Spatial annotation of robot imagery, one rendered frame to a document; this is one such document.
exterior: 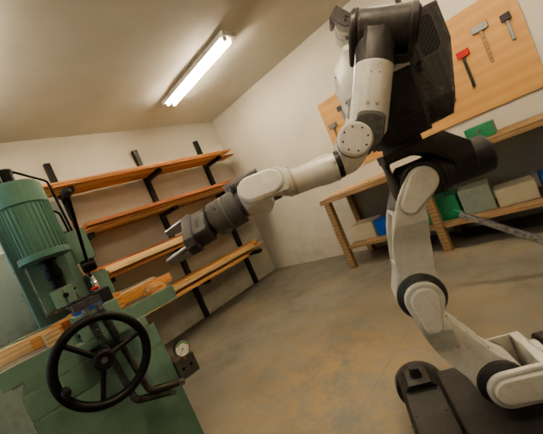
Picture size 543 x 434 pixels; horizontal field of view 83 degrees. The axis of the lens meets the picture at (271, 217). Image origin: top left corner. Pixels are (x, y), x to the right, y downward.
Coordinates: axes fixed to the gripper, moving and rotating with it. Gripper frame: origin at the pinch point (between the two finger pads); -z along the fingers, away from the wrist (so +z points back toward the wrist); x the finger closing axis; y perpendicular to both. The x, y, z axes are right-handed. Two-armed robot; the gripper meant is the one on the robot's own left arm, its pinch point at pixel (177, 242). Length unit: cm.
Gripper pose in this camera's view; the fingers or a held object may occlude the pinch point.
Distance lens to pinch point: 81.6
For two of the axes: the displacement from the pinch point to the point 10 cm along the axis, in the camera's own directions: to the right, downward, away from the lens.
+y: -4.1, -6.2, -6.6
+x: -2.9, -6.0, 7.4
